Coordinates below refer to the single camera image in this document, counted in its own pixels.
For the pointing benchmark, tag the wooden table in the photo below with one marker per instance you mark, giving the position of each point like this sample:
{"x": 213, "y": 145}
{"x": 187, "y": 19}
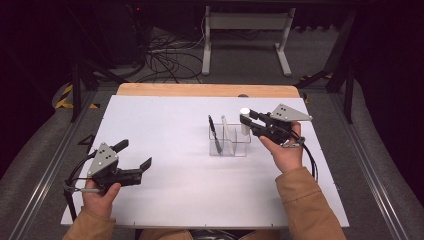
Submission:
{"x": 206, "y": 90}

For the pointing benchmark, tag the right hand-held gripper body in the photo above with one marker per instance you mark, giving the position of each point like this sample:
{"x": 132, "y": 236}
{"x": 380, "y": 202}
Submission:
{"x": 283, "y": 115}

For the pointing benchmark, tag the black metal stand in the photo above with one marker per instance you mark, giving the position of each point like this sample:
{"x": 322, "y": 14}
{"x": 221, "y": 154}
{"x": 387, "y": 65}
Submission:
{"x": 349, "y": 96}
{"x": 76, "y": 93}

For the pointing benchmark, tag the white desk frame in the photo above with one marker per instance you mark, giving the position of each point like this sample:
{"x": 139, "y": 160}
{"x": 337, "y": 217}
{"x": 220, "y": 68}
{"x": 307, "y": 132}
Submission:
{"x": 246, "y": 21}

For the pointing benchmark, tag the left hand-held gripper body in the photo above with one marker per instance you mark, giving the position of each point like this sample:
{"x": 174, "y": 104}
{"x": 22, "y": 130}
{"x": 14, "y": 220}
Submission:
{"x": 103, "y": 163}

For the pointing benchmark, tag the person's left hand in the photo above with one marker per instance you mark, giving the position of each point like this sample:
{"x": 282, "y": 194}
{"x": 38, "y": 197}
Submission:
{"x": 100, "y": 200}

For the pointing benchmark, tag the person's right hand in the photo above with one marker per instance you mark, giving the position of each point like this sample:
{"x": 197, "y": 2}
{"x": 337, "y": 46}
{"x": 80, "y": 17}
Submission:
{"x": 286, "y": 156}

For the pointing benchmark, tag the black marker pen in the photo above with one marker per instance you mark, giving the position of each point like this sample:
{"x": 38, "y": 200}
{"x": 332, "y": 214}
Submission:
{"x": 212, "y": 125}

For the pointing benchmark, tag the black equipment case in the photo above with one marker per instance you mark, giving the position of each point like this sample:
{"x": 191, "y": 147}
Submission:
{"x": 125, "y": 33}

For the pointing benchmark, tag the long white pen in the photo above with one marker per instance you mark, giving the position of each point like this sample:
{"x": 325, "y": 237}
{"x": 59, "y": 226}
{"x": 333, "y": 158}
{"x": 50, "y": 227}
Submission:
{"x": 224, "y": 121}

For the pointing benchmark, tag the yellow black floor tape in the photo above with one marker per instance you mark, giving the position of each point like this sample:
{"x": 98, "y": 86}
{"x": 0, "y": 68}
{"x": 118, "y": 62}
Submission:
{"x": 65, "y": 100}

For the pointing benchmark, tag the clear plastic pen holder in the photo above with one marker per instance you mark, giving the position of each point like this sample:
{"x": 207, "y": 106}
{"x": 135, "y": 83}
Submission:
{"x": 238, "y": 148}

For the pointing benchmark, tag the aluminium floor rail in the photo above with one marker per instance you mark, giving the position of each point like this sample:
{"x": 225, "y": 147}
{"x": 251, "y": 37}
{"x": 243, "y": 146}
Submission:
{"x": 368, "y": 166}
{"x": 52, "y": 168}

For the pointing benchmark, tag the short white stick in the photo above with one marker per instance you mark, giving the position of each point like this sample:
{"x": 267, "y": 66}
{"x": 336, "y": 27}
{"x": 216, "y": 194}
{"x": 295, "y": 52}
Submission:
{"x": 245, "y": 111}

